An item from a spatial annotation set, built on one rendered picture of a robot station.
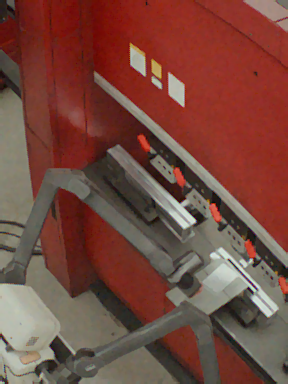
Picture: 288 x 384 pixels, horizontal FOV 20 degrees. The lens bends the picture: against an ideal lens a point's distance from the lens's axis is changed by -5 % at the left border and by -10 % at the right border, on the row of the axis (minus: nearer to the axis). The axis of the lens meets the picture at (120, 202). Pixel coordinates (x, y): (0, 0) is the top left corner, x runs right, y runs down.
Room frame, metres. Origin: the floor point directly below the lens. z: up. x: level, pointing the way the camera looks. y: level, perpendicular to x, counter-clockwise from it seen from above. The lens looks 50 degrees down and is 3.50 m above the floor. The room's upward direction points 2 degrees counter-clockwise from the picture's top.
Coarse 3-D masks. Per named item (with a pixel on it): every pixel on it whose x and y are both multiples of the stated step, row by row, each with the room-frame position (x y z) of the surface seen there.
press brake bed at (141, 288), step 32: (96, 224) 2.25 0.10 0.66; (96, 256) 2.27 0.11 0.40; (128, 256) 2.06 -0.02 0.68; (96, 288) 2.33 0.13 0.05; (128, 288) 2.07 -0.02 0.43; (160, 288) 1.88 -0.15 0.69; (128, 320) 2.13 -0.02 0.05; (160, 352) 1.91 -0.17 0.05; (192, 352) 1.68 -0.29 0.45; (224, 352) 1.52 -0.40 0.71
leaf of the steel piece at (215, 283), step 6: (216, 270) 1.74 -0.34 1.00; (222, 270) 1.73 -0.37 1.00; (210, 276) 1.71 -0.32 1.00; (216, 276) 1.71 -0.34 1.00; (222, 276) 1.71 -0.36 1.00; (228, 276) 1.70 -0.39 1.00; (204, 282) 1.69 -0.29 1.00; (210, 282) 1.68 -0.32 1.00; (216, 282) 1.68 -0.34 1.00; (222, 282) 1.68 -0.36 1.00; (228, 282) 1.68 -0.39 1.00; (204, 288) 1.66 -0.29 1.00; (210, 288) 1.65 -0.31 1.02; (216, 288) 1.65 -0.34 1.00; (222, 288) 1.65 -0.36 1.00; (216, 294) 1.62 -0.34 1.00
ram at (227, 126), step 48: (96, 0) 2.38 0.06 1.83; (144, 0) 2.13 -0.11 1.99; (192, 0) 1.93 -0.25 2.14; (96, 48) 2.39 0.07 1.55; (144, 48) 2.14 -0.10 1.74; (192, 48) 1.93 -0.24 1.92; (240, 48) 1.75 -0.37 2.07; (144, 96) 2.15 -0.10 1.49; (192, 96) 1.93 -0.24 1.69; (240, 96) 1.75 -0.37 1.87; (192, 144) 1.93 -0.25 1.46; (240, 144) 1.74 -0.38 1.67; (240, 192) 1.72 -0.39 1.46
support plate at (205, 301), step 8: (216, 264) 1.77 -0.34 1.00; (200, 272) 1.73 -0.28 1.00; (208, 272) 1.73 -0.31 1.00; (200, 280) 1.70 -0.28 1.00; (240, 280) 1.68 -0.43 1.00; (176, 288) 1.67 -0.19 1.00; (224, 288) 1.65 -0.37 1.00; (232, 288) 1.65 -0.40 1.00; (240, 288) 1.64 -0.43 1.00; (168, 296) 1.64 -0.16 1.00; (176, 296) 1.63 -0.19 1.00; (184, 296) 1.63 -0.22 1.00; (200, 296) 1.63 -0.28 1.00; (208, 296) 1.62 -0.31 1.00; (216, 296) 1.62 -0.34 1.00; (224, 296) 1.61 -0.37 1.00; (232, 296) 1.61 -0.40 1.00; (176, 304) 1.60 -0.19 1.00; (200, 304) 1.59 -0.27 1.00; (208, 304) 1.59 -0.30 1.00; (216, 304) 1.58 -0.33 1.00; (208, 312) 1.55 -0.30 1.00
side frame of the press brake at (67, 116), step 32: (32, 0) 2.37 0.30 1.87; (64, 0) 2.35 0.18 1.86; (32, 32) 2.38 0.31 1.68; (64, 32) 2.35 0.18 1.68; (32, 64) 2.40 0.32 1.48; (64, 64) 2.34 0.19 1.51; (32, 96) 2.41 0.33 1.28; (64, 96) 2.34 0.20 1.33; (96, 96) 2.42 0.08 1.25; (32, 128) 2.44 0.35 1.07; (64, 128) 2.33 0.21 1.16; (96, 128) 2.41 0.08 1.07; (128, 128) 2.50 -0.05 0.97; (32, 160) 2.46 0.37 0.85; (64, 160) 2.33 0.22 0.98; (96, 160) 2.41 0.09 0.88; (32, 192) 2.50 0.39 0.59; (64, 192) 2.32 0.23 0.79; (64, 224) 2.31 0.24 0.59; (64, 256) 2.31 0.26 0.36; (64, 288) 2.36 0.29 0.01
